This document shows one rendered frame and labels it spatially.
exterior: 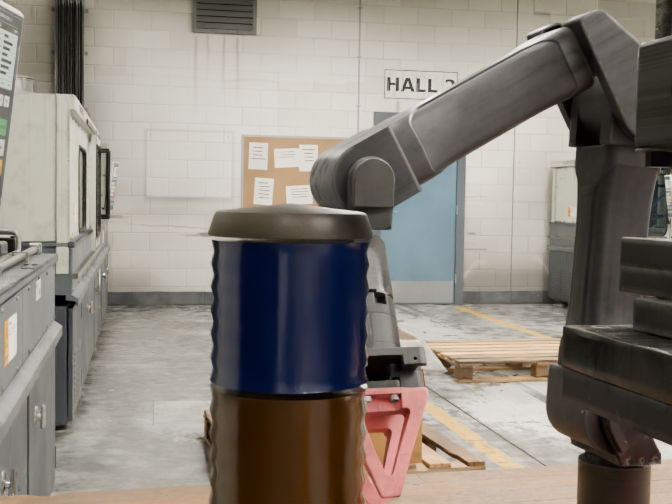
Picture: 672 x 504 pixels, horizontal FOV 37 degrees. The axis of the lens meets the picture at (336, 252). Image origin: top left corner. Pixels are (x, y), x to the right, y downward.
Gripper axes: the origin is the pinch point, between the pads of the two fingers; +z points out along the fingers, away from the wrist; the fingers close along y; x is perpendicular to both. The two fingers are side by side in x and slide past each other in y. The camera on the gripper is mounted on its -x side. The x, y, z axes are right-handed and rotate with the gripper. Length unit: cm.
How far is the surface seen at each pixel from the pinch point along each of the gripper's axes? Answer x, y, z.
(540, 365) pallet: 273, -525, -188
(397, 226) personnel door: 324, -910, -495
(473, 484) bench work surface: 18.7, -30.3, -6.5
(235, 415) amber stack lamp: -17, 48, 8
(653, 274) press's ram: 5.0, 32.3, -2.1
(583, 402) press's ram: 1.4, 29.6, 3.0
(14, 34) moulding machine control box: -30, -47, -77
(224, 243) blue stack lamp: -17, 50, 5
